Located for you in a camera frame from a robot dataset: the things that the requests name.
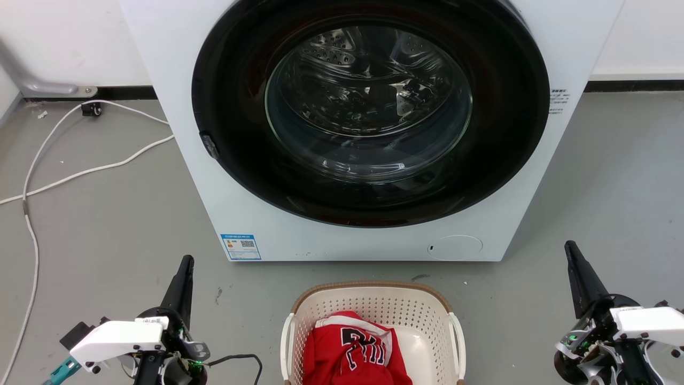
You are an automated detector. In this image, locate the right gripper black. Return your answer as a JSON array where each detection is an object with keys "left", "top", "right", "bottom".
[{"left": 553, "top": 241, "right": 666, "bottom": 385}]

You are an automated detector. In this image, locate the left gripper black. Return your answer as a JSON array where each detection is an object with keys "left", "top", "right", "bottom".
[{"left": 134, "top": 255, "right": 210, "bottom": 385}]

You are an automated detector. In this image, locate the cream perforated laundry basket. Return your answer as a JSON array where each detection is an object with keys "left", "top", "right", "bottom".
[{"left": 281, "top": 281, "right": 467, "bottom": 385}]

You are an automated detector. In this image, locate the blue energy label sticker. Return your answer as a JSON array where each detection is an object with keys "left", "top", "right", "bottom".
[{"left": 220, "top": 233, "right": 262, "bottom": 261}]

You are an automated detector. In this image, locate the round white filter cover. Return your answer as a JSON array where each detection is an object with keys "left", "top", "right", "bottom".
[{"left": 427, "top": 235, "right": 484, "bottom": 261}]

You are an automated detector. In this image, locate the white front-load washing machine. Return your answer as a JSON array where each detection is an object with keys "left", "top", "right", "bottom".
[{"left": 119, "top": 0, "right": 625, "bottom": 263}]

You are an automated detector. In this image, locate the red basketball jersey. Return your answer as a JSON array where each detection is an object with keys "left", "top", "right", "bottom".
[{"left": 302, "top": 311, "right": 413, "bottom": 385}]

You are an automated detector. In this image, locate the black round washer door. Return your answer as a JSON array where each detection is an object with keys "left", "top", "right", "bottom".
[{"left": 191, "top": 0, "right": 551, "bottom": 228}]

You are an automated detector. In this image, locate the small text sticker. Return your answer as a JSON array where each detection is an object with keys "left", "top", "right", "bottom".
[{"left": 548, "top": 88, "right": 571, "bottom": 116}]

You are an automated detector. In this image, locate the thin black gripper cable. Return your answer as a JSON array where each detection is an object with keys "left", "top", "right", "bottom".
[{"left": 206, "top": 354, "right": 263, "bottom": 385}]

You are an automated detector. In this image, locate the teal cable connector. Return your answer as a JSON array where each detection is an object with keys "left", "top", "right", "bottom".
[{"left": 44, "top": 357, "right": 82, "bottom": 385}]

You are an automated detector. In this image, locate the white power cable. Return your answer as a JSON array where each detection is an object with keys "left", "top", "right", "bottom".
[
  {"left": 0, "top": 99, "right": 169, "bottom": 383},
  {"left": 0, "top": 135, "right": 175, "bottom": 206}
]

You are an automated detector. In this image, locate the grey wall pipe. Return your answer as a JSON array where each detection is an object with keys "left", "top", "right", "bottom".
[{"left": 0, "top": 40, "right": 98, "bottom": 98}]

